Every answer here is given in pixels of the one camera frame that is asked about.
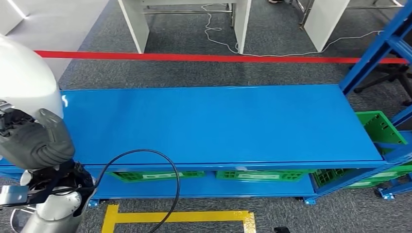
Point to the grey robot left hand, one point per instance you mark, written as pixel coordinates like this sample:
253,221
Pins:
38,135

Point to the white plastic shell part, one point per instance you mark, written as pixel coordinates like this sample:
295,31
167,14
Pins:
25,74

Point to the blue metal shelf rack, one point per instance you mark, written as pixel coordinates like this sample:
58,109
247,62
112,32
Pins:
225,125

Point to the green plastic crate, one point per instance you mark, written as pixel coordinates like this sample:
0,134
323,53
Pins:
392,172
328,177
228,176
375,125
128,177

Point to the white platform with light strips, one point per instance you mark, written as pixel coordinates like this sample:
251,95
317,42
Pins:
9,13

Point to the long red barrier belt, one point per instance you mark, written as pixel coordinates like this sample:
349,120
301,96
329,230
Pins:
193,58

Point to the small black floor object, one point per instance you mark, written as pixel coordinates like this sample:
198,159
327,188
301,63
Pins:
281,230

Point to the person's shoe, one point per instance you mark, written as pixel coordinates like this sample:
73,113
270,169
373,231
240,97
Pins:
275,1

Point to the black office chair base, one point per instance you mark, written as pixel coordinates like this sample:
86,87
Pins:
392,75

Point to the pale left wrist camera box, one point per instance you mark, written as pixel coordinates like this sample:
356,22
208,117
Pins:
13,195

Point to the white desk with metal frame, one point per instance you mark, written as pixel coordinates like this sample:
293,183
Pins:
325,22
135,25

